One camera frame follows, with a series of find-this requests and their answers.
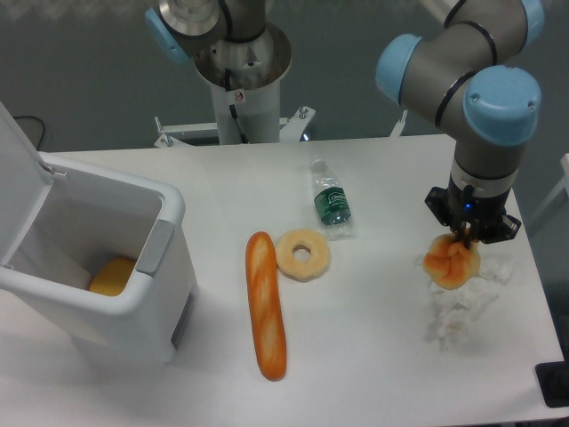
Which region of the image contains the crumpled white tissue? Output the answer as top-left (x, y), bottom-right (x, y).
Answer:
top-left (427, 254), bottom-right (515, 351)

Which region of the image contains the clear plastic water bottle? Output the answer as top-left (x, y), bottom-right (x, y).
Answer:
top-left (310, 158), bottom-right (353, 240)

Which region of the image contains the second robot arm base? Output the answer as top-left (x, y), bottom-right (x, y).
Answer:
top-left (145, 1), bottom-right (292, 90)

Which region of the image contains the white trash can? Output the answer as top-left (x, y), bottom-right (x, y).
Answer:
top-left (1, 111), bottom-right (196, 362)

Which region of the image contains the long baguette bread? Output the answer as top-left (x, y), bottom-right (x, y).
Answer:
top-left (245, 231), bottom-right (287, 382)

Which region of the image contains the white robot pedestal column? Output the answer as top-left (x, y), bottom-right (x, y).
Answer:
top-left (154, 82), bottom-right (316, 148)

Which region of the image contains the black cable on floor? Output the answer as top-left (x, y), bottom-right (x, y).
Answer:
top-left (12, 115), bottom-right (47, 150)

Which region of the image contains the yellow object in trash can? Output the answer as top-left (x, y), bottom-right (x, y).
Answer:
top-left (88, 257), bottom-right (135, 297)

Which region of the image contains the black cable on pedestal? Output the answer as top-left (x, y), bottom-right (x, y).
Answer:
top-left (223, 68), bottom-right (249, 144)

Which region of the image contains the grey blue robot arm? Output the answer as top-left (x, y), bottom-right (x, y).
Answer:
top-left (375, 1), bottom-right (545, 246)

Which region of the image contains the black device at table edge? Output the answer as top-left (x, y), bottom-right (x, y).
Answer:
top-left (535, 361), bottom-right (569, 408)

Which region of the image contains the round braided bread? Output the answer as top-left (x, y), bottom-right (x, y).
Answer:
top-left (422, 234), bottom-right (481, 290)

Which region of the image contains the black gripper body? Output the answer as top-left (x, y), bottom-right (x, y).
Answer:
top-left (425, 171), bottom-right (521, 244)

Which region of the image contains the white frame at right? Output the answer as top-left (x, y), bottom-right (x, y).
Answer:
top-left (526, 153), bottom-right (568, 237)

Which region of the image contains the ring shaped donut bread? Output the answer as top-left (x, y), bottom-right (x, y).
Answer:
top-left (276, 229), bottom-right (331, 282)

